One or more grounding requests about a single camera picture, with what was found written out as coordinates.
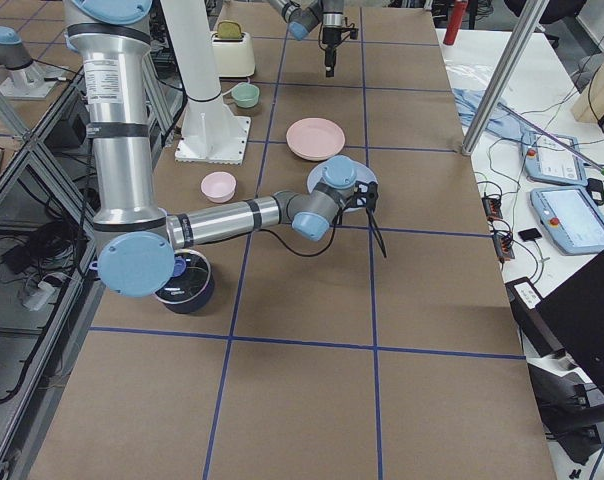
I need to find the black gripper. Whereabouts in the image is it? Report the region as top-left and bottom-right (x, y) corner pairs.
(345, 181), (378, 213)
(321, 24), (358, 77)

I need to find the blue plate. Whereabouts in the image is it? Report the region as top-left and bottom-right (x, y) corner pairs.
(307, 162), (378, 201)

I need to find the pink plate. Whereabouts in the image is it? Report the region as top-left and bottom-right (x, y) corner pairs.
(286, 117), (346, 161)

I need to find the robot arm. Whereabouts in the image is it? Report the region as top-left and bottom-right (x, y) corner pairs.
(267, 0), (359, 78)
(64, 1), (378, 297)

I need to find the cream toaster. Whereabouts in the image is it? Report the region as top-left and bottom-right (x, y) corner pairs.
(211, 27), (256, 78)

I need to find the green bowl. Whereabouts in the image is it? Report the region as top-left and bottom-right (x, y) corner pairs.
(231, 82), (260, 109)

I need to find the toast slice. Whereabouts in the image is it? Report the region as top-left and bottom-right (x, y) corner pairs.
(216, 20), (243, 41)

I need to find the red bottle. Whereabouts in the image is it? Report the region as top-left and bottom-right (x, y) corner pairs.
(443, 0), (468, 46)

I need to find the pink bowl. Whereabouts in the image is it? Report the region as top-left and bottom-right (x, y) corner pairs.
(200, 171), (237, 203)

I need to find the light blue cloth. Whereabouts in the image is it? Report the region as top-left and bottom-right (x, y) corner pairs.
(453, 87), (528, 144)

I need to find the teach pendant far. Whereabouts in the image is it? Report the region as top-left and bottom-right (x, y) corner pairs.
(521, 130), (588, 186)

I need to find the teach pendant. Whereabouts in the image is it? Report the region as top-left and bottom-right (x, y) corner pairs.
(521, 130), (588, 186)
(529, 186), (604, 255)

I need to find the glass pot lid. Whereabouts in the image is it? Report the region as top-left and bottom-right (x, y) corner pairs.
(154, 249), (215, 313)

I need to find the dark blue saucepan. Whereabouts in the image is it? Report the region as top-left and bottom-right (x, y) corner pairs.
(95, 249), (215, 314)

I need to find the teach pendant near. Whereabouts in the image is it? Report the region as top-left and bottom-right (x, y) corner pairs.
(529, 186), (604, 255)

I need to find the reacher grabber stick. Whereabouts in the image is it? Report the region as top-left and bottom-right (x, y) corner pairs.
(498, 102), (604, 176)

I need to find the black laptop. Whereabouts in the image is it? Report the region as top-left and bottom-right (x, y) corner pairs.
(537, 250), (604, 393)

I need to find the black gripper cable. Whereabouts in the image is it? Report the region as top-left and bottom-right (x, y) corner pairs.
(316, 9), (356, 51)
(261, 184), (389, 260)

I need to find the white toaster cable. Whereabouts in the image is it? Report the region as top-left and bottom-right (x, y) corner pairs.
(220, 75), (253, 107)

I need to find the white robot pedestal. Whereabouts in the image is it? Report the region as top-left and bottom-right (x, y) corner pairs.
(161, 0), (251, 165)

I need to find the aluminium frame post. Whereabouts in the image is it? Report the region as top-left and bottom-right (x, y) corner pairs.
(461, 0), (549, 156)

